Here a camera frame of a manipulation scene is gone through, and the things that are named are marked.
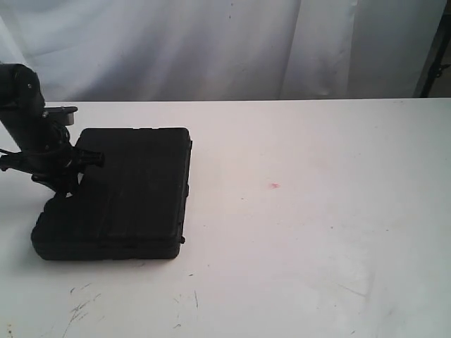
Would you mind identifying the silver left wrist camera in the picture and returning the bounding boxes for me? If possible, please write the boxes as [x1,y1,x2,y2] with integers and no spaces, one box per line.
[42,106,78,126]

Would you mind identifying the white backdrop cloth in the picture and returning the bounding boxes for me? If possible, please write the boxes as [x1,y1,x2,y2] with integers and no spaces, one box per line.
[1,1,445,101]

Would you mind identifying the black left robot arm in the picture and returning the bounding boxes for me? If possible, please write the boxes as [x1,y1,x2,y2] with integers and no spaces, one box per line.
[1,63,104,196]

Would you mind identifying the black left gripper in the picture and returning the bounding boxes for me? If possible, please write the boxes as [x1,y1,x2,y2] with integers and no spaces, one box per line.
[1,108,105,196]

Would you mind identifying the black tripod stand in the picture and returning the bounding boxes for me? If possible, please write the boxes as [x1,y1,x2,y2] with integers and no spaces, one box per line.
[419,1,450,98]

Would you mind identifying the black plastic tool case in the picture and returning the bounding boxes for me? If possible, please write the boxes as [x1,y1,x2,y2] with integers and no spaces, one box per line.
[31,127,192,261]

